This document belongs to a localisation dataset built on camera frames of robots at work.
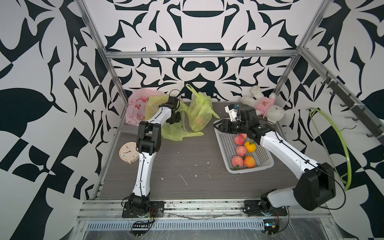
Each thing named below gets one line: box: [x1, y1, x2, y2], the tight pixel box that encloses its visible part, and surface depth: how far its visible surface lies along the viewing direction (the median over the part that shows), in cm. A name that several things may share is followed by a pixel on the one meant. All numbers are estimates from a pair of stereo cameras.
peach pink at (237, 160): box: [231, 155, 244, 168], surface depth 86 cm
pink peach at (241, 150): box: [236, 145, 247, 157], surface depth 91 cm
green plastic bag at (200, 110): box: [185, 84, 220, 132], surface depth 101 cm
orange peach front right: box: [243, 155, 256, 169], surface depth 86 cm
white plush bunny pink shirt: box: [240, 85, 286, 124], surface depth 111 cm
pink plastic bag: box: [125, 88, 167, 127], surface depth 111 cm
